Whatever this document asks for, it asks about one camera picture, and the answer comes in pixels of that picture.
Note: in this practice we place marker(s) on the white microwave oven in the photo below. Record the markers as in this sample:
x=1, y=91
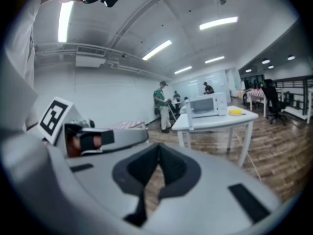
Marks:
x=220, y=104

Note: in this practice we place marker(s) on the white table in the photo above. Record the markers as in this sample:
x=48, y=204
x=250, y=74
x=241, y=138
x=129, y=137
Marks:
x=215, y=122

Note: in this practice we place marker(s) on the yellow corn cob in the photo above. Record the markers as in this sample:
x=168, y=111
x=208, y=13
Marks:
x=235, y=111

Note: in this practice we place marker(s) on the round ceiling sensor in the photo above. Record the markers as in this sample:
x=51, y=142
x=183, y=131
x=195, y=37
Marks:
x=222, y=0

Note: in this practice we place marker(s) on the table with red checkered cloth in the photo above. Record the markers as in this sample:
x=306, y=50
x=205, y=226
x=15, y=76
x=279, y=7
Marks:
x=255, y=93

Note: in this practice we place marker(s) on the white microwave door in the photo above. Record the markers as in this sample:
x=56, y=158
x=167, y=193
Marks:
x=188, y=114

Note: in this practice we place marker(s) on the person's left hand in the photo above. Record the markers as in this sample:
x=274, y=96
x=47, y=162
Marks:
x=73, y=147

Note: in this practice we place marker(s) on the black office chair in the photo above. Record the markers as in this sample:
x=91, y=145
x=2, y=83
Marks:
x=271, y=97

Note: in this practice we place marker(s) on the black metal railing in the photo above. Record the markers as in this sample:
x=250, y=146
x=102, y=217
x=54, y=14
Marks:
x=293, y=82

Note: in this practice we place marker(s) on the white plate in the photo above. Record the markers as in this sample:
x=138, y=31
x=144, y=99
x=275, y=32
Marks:
x=236, y=114

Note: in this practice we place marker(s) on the person's light shirt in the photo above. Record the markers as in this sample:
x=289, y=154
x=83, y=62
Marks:
x=22, y=57

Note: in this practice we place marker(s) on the pink checkered table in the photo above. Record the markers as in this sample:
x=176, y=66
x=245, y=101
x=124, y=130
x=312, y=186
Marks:
x=127, y=125

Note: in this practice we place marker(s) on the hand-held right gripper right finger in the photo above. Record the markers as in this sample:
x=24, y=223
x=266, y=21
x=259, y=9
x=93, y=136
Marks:
x=215, y=180

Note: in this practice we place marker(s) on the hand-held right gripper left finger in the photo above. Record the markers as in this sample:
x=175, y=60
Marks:
x=102, y=180

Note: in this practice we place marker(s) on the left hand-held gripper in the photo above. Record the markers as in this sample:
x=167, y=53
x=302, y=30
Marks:
x=55, y=116

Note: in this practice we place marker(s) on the long ceiling light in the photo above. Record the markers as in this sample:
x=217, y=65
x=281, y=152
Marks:
x=183, y=70
x=64, y=21
x=214, y=59
x=157, y=50
x=218, y=23

